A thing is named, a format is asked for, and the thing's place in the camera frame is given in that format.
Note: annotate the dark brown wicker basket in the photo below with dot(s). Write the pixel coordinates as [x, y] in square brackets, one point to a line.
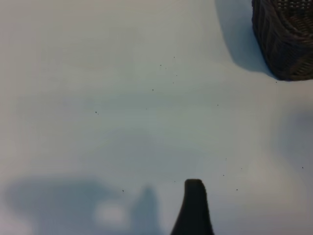
[288, 49]

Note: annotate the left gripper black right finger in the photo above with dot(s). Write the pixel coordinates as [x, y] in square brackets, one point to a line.
[200, 210]

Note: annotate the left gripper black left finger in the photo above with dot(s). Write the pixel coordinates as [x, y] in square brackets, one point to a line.
[187, 210]

